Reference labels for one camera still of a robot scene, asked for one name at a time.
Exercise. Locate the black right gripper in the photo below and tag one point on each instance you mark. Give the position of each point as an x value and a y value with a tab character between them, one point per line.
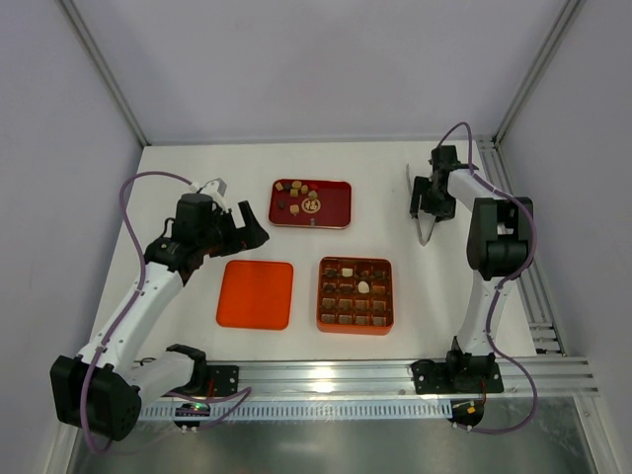
430	201

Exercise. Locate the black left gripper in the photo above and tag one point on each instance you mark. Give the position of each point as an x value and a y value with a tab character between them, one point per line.
236	232

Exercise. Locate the metal serving tongs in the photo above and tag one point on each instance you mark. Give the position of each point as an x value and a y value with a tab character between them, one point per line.
425	223

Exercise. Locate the orange box lid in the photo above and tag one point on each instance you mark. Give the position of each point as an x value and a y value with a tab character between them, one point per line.
255	295

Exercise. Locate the white oval chocolate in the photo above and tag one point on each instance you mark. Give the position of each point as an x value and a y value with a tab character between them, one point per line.
363	287

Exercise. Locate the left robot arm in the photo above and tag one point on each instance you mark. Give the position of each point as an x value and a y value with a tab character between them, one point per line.
101	390

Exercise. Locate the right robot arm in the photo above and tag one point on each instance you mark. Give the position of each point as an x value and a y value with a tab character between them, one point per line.
471	363

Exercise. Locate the orange chocolate box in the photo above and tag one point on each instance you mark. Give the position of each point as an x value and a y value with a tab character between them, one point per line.
345	310

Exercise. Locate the red rectangular tray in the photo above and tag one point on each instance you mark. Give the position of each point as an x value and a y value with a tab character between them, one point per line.
329	207

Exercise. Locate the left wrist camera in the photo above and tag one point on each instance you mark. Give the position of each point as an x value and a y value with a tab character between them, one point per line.
215	188

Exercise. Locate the right aluminium frame rail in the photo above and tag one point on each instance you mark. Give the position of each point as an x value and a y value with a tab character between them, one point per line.
506	237

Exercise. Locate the slotted cable duct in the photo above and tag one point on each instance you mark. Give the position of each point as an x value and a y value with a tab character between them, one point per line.
259	409

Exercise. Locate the aluminium mounting rail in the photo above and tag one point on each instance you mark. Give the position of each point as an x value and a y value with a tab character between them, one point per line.
552	376

